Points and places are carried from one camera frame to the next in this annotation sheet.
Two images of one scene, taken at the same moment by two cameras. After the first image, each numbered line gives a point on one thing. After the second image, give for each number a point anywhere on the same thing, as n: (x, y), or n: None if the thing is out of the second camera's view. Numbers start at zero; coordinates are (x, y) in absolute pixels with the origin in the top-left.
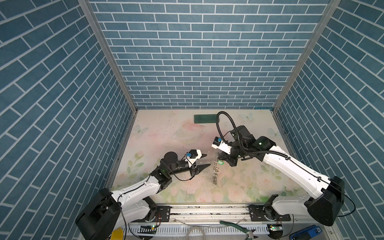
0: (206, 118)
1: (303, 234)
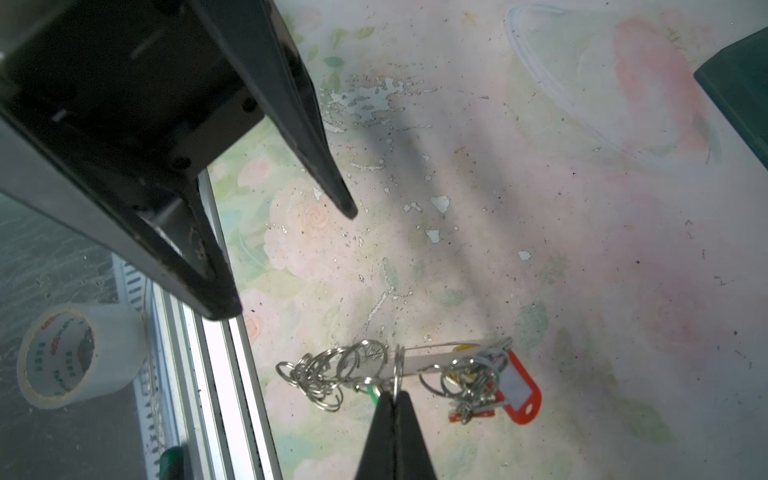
0: (737, 78)
1: None
